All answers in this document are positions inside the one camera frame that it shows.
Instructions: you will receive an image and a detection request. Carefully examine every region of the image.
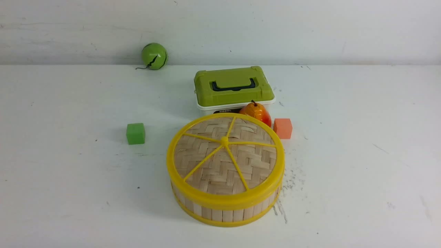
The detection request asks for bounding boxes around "yellow woven steamer lid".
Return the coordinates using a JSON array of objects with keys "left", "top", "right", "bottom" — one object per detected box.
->
[{"left": 166, "top": 113, "right": 285, "bottom": 210}]

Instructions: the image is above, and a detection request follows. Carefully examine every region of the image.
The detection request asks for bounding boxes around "yellow bamboo steamer basket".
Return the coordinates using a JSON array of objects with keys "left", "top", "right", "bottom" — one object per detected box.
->
[{"left": 171, "top": 181, "right": 282, "bottom": 227}]

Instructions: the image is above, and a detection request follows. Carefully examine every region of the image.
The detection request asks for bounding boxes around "green lidded white box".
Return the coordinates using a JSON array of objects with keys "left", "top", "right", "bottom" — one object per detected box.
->
[{"left": 194, "top": 66, "right": 276, "bottom": 115}]

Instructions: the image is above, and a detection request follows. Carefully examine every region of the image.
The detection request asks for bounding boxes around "orange red toy pear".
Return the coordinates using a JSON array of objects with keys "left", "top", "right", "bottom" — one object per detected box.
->
[{"left": 238, "top": 100, "right": 271, "bottom": 127}]

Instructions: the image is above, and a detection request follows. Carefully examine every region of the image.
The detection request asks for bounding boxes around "orange cube block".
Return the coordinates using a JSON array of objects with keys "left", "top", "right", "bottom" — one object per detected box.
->
[{"left": 274, "top": 118, "right": 293, "bottom": 140}]

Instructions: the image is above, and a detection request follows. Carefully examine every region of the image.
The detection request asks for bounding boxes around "green cube block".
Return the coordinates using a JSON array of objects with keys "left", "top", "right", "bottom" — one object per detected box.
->
[{"left": 126, "top": 123, "right": 145, "bottom": 145}]

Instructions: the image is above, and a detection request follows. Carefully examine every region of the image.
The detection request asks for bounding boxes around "green toy watermelon ball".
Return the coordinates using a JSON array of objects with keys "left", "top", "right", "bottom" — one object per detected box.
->
[{"left": 136, "top": 42, "right": 168, "bottom": 70}]

